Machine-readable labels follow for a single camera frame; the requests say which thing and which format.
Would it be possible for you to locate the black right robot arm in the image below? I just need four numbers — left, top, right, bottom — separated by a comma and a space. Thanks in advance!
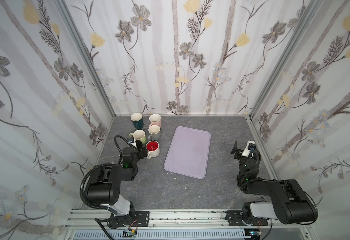
230, 141, 318, 225

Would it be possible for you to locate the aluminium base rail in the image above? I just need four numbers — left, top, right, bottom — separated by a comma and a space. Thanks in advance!
59, 209, 317, 240

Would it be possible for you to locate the light green mug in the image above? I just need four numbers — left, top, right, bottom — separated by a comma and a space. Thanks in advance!
129, 130, 147, 146

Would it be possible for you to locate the black mug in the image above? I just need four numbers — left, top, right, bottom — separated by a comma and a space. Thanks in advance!
135, 140, 144, 150

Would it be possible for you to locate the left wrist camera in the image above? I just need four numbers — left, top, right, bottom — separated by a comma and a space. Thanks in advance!
127, 138, 136, 147

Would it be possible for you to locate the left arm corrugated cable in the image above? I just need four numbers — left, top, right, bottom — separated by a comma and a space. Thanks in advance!
79, 134, 134, 240

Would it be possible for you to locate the pink mug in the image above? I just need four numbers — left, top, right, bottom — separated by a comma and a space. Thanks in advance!
149, 114, 162, 128

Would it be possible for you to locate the dark teal mug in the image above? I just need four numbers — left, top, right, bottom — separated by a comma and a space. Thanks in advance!
131, 113, 144, 130

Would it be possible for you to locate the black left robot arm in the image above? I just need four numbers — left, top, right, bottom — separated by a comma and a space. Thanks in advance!
79, 147, 148, 229

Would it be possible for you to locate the cream white mug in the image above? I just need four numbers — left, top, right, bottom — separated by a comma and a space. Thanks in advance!
146, 140, 160, 159

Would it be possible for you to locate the grey mug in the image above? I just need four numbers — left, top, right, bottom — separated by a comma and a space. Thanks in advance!
148, 125, 161, 141

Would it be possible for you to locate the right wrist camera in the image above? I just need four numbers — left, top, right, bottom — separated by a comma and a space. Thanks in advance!
241, 141, 256, 157

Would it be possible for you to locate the lavender plastic tray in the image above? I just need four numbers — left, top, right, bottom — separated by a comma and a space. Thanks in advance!
164, 126, 211, 180

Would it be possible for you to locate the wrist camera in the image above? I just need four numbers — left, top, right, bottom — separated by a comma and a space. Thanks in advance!
127, 138, 136, 147
241, 141, 256, 157

